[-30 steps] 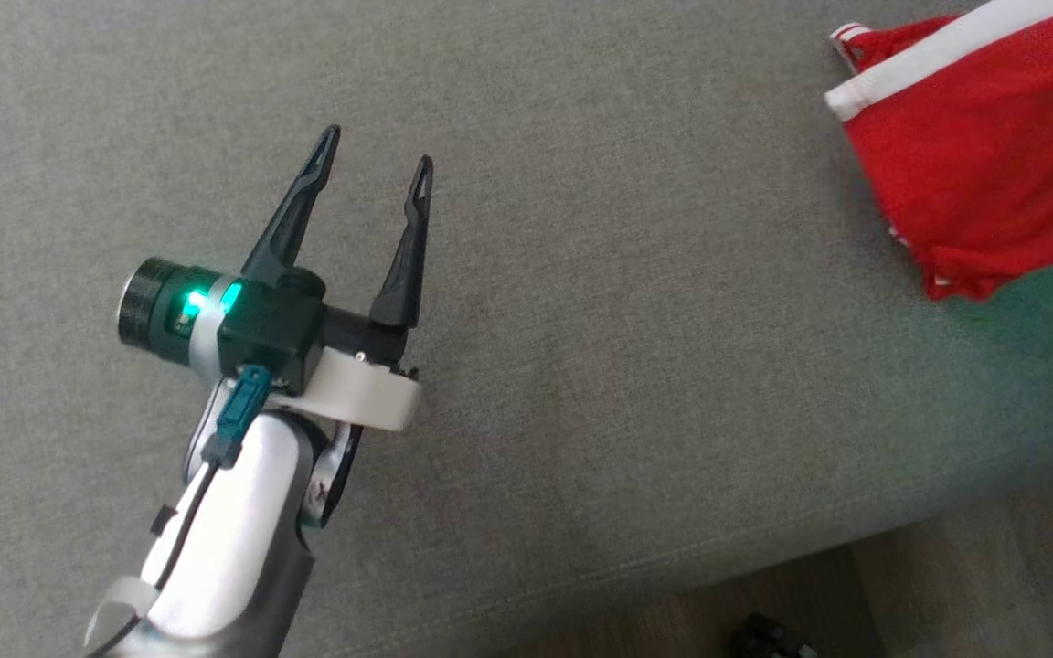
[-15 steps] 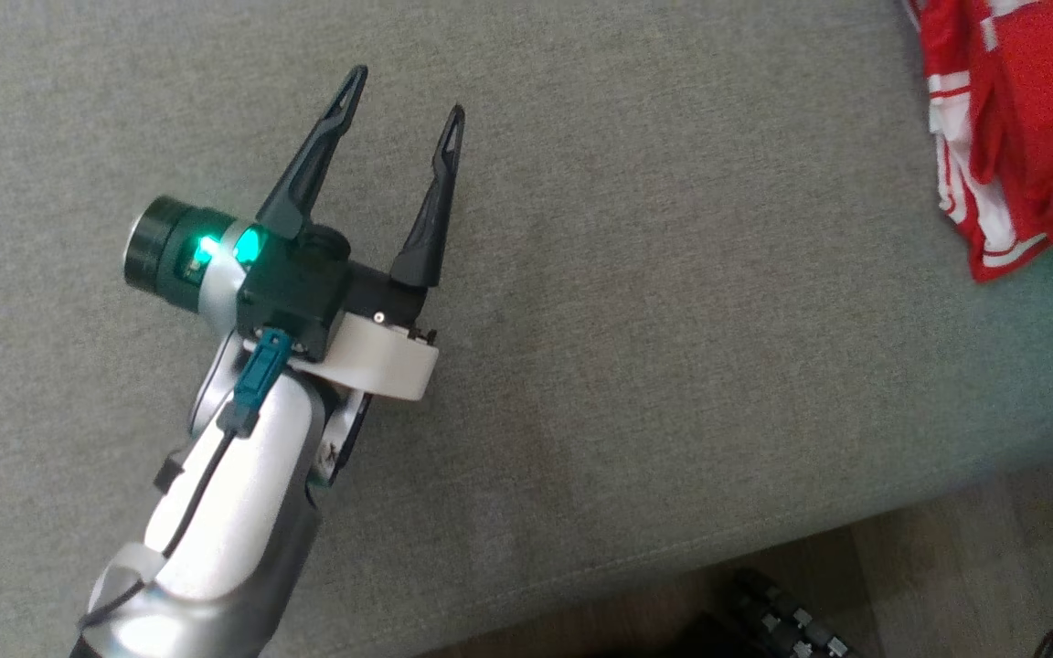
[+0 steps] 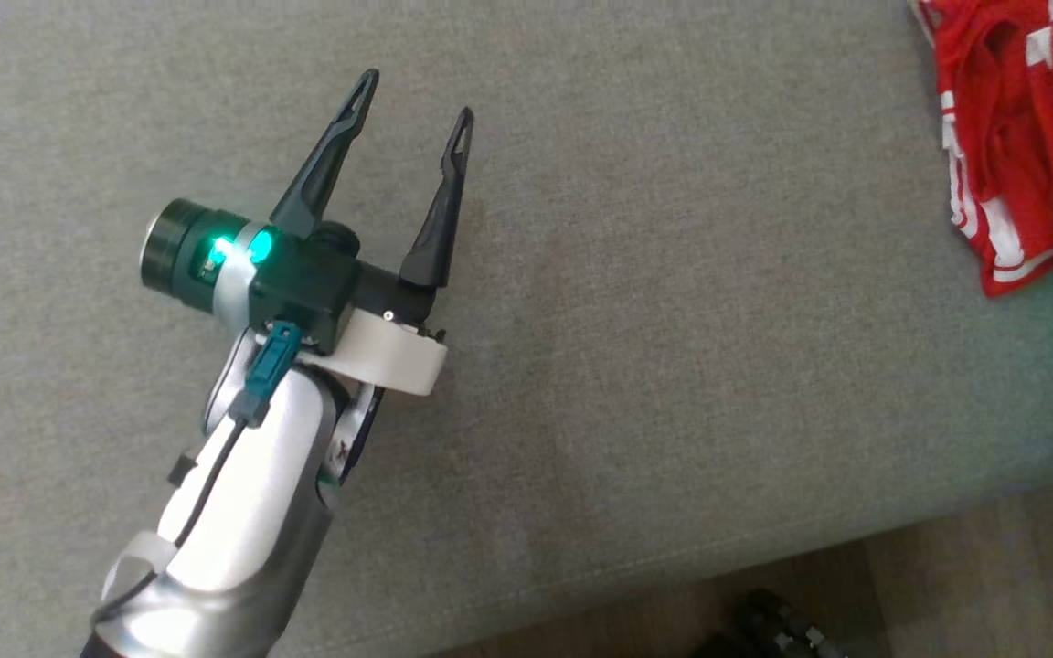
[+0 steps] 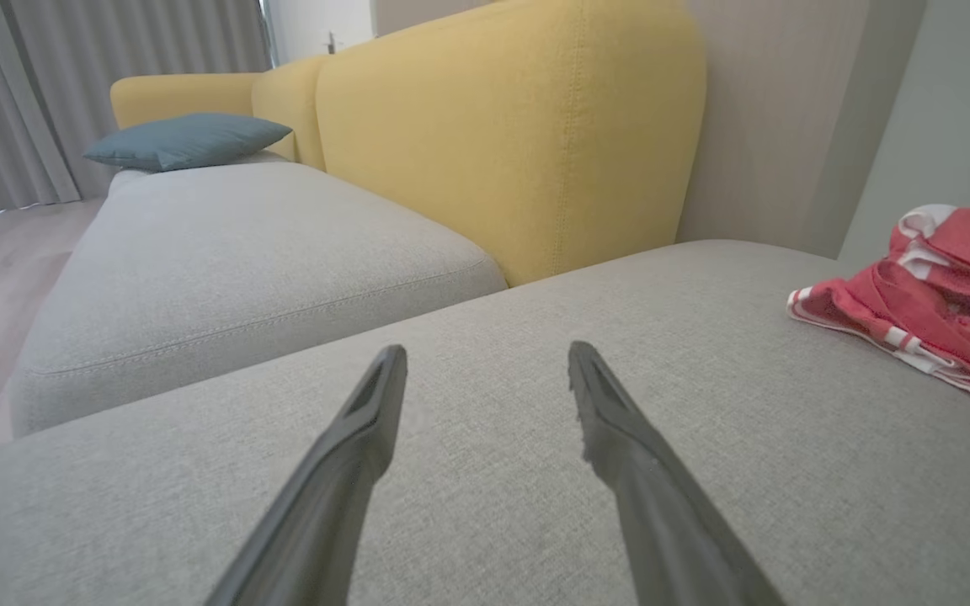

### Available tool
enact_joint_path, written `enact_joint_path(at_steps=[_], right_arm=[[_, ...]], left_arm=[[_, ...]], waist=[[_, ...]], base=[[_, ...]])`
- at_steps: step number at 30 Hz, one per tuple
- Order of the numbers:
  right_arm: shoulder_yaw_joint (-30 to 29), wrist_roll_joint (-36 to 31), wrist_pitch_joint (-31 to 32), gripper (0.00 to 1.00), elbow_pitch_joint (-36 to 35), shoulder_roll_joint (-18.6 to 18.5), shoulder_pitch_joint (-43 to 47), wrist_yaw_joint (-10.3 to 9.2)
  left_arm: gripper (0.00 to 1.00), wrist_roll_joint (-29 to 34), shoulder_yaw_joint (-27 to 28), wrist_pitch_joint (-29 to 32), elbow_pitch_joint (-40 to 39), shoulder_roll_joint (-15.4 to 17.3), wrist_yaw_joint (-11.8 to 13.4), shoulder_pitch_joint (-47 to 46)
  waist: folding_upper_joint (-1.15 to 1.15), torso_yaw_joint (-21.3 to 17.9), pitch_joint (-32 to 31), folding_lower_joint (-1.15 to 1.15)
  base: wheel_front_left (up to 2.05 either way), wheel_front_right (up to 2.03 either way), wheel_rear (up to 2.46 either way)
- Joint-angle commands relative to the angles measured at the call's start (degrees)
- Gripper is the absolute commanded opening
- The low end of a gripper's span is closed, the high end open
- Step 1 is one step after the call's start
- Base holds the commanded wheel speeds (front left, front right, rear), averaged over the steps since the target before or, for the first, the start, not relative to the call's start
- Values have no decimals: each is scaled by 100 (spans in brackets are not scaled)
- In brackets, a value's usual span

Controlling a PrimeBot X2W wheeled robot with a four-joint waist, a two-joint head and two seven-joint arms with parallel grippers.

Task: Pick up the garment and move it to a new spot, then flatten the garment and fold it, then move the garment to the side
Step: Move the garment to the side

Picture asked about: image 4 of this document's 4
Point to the blue-green throw pillow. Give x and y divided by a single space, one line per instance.
182 141

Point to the small yellow sofa back cushion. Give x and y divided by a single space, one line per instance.
287 93

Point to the red garment with white trim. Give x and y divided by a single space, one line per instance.
940 320

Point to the grey sofa seat cushion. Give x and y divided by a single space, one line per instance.
241 269

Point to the grey pleated curtain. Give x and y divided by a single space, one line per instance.
30 84

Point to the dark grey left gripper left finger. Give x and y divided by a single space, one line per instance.
325 505

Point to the white door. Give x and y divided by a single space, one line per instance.
308 25

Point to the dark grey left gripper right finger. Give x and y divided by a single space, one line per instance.
662 522

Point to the yellow sofa armrest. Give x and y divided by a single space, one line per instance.
173 93

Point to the large yellow sofa back cushion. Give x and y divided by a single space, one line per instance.
493 126

